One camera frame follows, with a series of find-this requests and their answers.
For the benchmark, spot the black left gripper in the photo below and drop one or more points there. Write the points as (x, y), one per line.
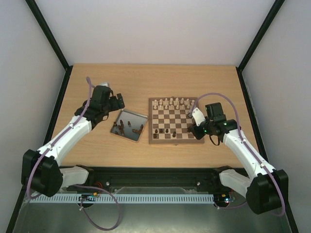
(116, 105)

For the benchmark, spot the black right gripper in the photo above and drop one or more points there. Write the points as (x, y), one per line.
(197, 131)

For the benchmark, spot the metal tin tray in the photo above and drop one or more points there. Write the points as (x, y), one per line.
(131, 120)

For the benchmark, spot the wooden chess board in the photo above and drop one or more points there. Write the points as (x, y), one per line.
(171, 113)

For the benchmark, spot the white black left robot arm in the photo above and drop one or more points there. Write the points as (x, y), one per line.
(85, 119)

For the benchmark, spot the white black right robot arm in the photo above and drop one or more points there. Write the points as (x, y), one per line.
(264, 188)

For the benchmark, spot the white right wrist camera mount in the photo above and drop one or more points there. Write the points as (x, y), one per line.
(197, 115)

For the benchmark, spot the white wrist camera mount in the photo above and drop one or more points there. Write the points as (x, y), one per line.
(104, 84)
(197, 115)

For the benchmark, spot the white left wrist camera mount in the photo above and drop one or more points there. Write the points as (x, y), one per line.
(104, 84)

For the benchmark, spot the black aluminium frame rail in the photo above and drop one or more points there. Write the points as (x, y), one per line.
(155, 178)

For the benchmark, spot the light blue slotted cable duct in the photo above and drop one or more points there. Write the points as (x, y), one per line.
(129, 199)

